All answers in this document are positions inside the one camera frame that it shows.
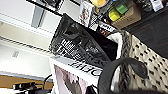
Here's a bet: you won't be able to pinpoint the black white printed pack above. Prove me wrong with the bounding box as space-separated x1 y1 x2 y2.
96 20 116 38

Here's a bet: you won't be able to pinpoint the white red printed box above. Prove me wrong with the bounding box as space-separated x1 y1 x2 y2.
78 0 96 28

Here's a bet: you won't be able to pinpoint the yellow and green blocks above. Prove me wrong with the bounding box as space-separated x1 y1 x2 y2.
107 1 130 22

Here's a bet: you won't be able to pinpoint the brown cardboard box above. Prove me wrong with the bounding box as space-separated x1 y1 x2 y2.
109 1 143 31

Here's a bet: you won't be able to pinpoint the yellow plush toy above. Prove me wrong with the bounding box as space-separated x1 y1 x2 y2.
89 0 108 8

